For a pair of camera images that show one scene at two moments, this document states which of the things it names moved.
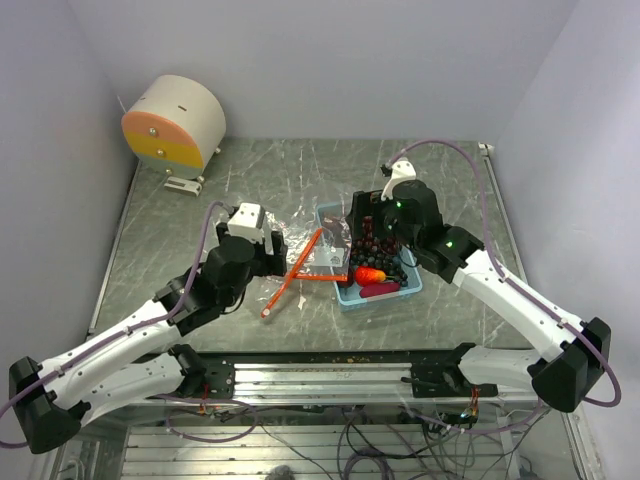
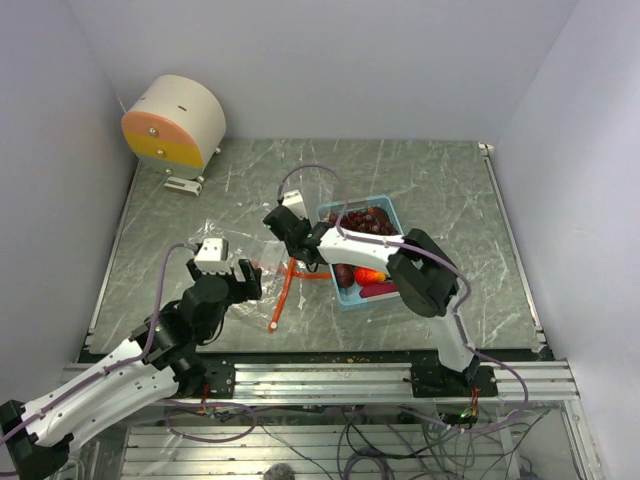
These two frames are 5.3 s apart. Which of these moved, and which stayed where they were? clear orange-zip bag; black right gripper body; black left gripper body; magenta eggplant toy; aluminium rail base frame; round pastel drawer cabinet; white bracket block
Moved: black right gripper body; clear orange-zip bag; black left gripper body
Stayed: round pastel drawer cabinet; magenta eggplant toy; white bracket block; aluminium rail base frame
